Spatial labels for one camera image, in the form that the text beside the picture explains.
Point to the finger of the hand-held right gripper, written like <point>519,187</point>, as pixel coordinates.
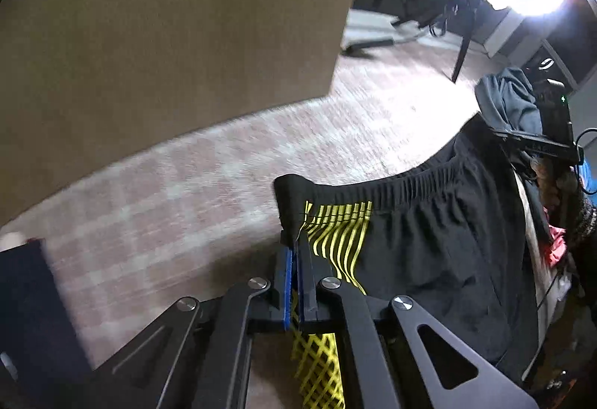
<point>510,136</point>

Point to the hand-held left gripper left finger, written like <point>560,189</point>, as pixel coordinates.
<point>287,292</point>

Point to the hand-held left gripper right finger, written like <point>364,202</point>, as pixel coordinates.
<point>301,297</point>

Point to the black shorts with yellow stripes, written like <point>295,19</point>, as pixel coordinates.
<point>419,231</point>

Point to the person's right forearm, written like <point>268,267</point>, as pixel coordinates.
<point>585,217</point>

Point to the pile of mixed clothes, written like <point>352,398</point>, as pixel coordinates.
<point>531,231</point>

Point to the person's right hand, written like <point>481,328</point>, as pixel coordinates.
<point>557,187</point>

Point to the grey blue garment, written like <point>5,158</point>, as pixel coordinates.
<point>506,99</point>

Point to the red cloth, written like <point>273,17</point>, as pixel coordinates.
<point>556,248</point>

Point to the dark blue box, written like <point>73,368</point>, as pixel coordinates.
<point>32,301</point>

